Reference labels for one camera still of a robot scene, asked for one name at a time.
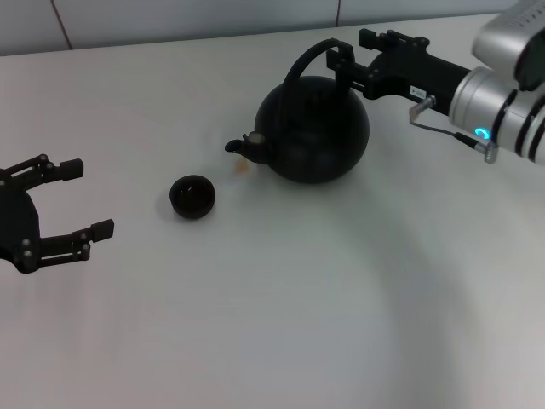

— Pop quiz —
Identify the grey cable with metal plug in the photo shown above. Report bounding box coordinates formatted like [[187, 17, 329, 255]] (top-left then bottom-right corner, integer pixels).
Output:
[[407, 94, 499, 164]]

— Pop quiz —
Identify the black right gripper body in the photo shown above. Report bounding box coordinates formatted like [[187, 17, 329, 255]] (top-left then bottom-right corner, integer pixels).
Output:
[[368, 42, 473, 116]]

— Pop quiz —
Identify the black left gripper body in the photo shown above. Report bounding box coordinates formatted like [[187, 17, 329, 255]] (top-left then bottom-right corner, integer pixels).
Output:
[[0, 168, 42, 274]]

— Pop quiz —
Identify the small black teacup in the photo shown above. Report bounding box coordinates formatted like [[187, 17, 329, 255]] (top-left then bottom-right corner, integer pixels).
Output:
[[169, 174, 216, 221]]

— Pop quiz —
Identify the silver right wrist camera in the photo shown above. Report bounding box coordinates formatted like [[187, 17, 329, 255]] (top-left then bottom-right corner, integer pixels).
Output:
[[472, 0, 545, 93]]

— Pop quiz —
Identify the black round teapot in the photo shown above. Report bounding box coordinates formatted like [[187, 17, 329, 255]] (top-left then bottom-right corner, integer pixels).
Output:
[[224, 37, 370, 185]]

